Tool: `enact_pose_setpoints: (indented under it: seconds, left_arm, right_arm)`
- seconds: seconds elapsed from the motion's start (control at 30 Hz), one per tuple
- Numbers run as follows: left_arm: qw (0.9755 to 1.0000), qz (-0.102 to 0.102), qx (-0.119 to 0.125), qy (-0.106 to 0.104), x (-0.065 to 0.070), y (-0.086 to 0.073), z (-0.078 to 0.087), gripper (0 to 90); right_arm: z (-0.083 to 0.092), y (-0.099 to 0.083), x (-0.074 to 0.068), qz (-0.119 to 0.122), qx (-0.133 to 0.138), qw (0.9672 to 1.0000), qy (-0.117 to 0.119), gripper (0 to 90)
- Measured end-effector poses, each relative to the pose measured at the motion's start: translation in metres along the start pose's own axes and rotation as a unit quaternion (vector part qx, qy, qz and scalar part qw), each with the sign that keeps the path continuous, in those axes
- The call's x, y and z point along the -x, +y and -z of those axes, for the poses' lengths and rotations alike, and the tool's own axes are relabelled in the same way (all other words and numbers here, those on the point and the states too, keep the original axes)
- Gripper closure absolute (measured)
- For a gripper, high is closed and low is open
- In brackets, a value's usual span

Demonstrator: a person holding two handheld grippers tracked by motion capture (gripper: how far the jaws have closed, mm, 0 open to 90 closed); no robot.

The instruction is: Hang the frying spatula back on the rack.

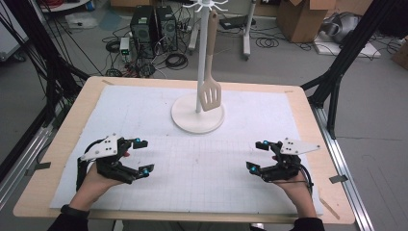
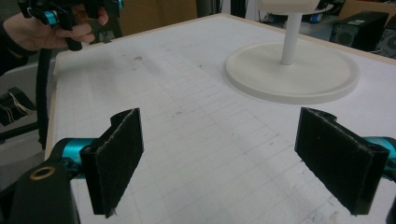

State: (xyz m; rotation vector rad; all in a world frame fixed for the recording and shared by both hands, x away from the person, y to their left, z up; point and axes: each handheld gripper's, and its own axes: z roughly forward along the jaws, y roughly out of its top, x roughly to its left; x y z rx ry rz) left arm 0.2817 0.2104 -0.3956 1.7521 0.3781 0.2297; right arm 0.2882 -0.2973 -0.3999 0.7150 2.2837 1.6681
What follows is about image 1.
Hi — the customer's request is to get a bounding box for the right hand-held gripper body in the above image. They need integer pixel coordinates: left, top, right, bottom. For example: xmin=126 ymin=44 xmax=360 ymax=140
xmin=260 ymin=138 xmax=321 ymax=183

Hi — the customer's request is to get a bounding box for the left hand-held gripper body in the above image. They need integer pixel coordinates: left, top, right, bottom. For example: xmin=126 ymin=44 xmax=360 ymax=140
xmin=80 ymin=134 xmax=142 ymax=185

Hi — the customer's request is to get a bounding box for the beige slotted spatula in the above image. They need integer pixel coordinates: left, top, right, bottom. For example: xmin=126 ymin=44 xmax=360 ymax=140
xmin=199 ymin=9 xmax=223 ymax=113

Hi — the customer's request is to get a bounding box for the white hook stand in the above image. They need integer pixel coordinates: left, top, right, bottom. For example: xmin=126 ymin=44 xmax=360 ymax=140
xmin=170 ymin=0 xmax=229 ymax=135

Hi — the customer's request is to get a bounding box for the person's left hand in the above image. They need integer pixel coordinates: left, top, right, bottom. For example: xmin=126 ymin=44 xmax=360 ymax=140
xmin=68 ymin=163 xmax=125 ymax=212

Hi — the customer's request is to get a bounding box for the person's right hand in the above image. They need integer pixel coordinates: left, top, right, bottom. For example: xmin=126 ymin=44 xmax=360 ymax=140
xmin=274 ymin=171 xmax=318 ymax=220

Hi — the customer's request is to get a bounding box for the white grid mat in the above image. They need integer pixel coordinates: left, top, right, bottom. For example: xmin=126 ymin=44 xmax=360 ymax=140
xmin=50 ymin=85 xmax=323 ymax=216

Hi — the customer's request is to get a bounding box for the black tape strip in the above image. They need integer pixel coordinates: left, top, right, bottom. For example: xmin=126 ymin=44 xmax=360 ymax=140
xmin=24 ymin=162 xmax=52 ymax=176
xmin=328 ymin=174 xmax=349 ymax=185

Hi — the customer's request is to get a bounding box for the black wristband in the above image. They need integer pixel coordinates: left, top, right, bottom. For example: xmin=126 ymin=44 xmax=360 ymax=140
xmin=60 ymin=203 xmax=91 ymax=220

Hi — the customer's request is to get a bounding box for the thin wooden stick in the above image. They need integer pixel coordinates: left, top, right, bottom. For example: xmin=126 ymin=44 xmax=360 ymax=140
xmin=319 ymin=196 xmax=342 ymax=221

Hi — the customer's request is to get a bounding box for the small bench power supply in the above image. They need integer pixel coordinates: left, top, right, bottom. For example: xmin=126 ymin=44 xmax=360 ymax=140
xmin=118 ymin=37 xmax=132 ymax=64

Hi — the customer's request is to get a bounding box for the black computer tower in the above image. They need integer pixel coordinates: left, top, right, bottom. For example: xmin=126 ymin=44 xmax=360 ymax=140
xmin=156 ymin=5 xmax=179 ymax=52
xmin=129 ymin=5 xmax=159 ymax=60

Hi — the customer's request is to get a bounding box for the white wheeled metal stand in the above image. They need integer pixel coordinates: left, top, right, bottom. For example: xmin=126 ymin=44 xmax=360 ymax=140
xmin=242 ymin=0 xmax=258 ymax=62

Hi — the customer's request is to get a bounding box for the flat black box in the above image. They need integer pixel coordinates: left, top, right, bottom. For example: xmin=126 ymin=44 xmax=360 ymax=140
xmin=219 ymin=14 xmax=257 ymax=31

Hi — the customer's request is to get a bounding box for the white foam board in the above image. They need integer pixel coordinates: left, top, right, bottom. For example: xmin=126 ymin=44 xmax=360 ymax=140
xmin=313 ymin=33 xmax=383 ymax=59

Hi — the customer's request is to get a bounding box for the large cardboard box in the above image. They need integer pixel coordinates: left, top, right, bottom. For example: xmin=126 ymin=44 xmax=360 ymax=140
xmin=277 ymin=0 xmax=338 ymax=43

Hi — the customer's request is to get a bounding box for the grey bag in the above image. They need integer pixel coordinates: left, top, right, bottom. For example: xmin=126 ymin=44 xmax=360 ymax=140
xmin=321 ymin=12 xmax=361 ymax=44

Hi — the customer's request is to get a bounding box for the white round table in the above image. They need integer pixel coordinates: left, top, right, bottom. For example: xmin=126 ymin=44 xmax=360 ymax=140
xmin=38 ymin=0 xmax=92 ymax=13

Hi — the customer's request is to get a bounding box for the black gripper strap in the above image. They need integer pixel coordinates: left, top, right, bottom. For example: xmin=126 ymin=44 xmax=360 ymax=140
xmin=75 ymin=156 xmax=89 ymax=193

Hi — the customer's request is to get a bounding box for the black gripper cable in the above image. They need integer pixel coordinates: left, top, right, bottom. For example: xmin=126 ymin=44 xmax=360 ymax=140
xmin=270 ymin=163 xmax=315 ymax=196

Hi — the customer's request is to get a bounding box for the aluminium rail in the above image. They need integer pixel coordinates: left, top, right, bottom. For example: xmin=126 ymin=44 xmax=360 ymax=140
xmin=0 ymin=123 xmax=55 ymax=210
xmin=311 ymin=105 xmax=375 ymax=231

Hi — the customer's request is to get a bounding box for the coiled black cable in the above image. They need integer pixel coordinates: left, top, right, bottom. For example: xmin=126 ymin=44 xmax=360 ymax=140
xmin=165 ymin=52 xmax=190 ymax=70

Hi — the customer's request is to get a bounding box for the black metal frame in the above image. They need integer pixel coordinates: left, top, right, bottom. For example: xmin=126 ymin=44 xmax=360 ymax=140
xmin=300 ymin=0 xmax=401 ymax=140

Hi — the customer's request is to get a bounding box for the black metal frame post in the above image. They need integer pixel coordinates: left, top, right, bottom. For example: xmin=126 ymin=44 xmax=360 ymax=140
xmin=0 ymin=0 xmax=91 ymax=182

